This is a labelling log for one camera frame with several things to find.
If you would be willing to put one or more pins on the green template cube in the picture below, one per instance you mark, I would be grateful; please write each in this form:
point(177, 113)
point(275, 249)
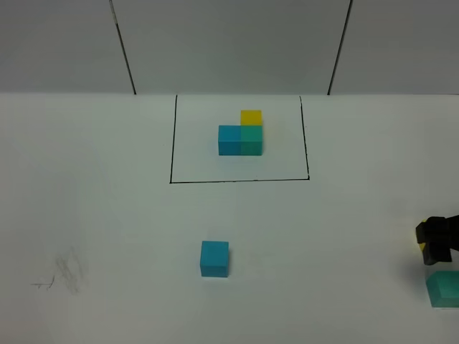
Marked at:
point(251, 140)

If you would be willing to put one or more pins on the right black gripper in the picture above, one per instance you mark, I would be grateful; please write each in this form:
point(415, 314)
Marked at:
point(441, 235)

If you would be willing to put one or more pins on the yellow template cube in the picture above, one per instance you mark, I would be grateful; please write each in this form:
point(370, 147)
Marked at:
point(251, 117)

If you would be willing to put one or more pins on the blue template cube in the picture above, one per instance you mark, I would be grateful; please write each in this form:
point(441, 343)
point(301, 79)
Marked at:
point(229, 140)

